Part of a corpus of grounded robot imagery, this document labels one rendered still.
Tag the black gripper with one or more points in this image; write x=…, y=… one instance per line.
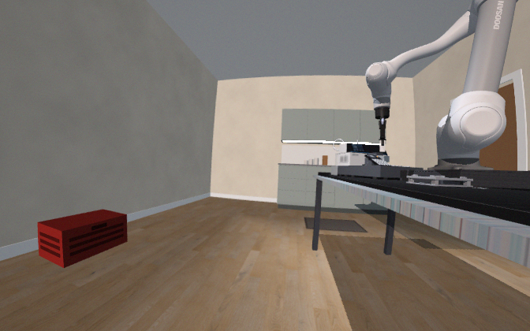
x=382, y=113

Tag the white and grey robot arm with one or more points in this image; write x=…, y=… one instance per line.
x=475, y=119

